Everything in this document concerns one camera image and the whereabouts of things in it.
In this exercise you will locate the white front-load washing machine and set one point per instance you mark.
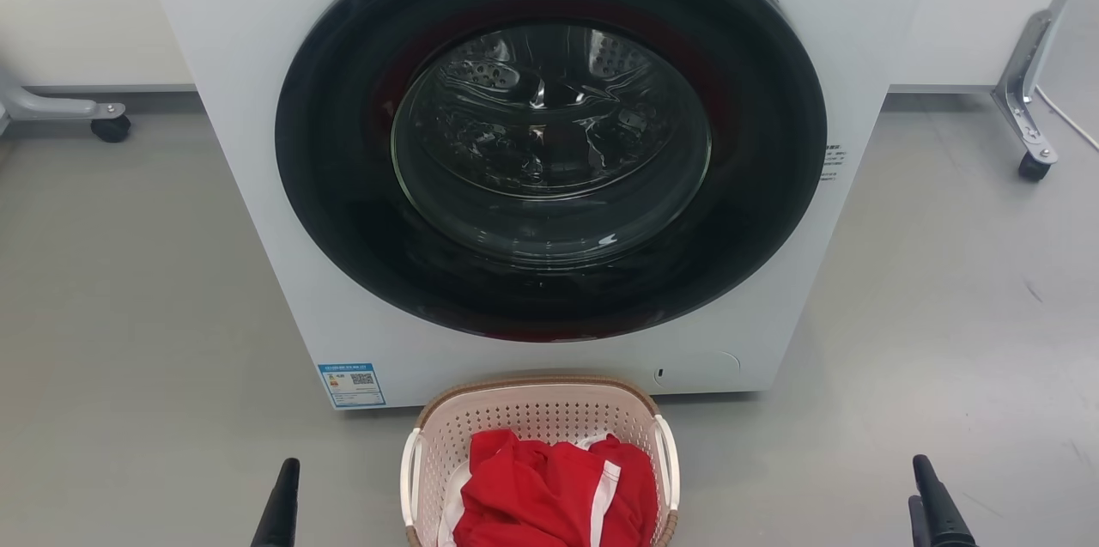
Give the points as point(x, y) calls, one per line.
point(258, 57)

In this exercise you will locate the red garment with white trim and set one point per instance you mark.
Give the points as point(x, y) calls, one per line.
point(532, 495)

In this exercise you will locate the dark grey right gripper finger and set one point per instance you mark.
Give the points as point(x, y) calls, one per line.
point(918, 525)
point(943, 521)

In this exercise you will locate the blue white energy label sticker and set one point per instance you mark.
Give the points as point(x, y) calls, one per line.
point(351, 385)

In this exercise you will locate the black caster wheel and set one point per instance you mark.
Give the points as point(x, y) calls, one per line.
point(1035, 167)
point(112, 128)

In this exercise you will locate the grey metal frame leg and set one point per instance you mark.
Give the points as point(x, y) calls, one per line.
point(1026, 75)
point(51, 107)

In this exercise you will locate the white filter access flap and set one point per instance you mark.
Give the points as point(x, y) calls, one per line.
point(700, 371)

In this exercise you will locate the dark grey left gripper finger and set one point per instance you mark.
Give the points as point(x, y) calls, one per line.
point(282, 513)

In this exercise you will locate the black round washer door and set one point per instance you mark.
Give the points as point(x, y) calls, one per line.
point(343, 186)

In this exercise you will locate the beige perforated laundry basket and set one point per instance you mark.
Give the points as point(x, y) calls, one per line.
point(532, 410)

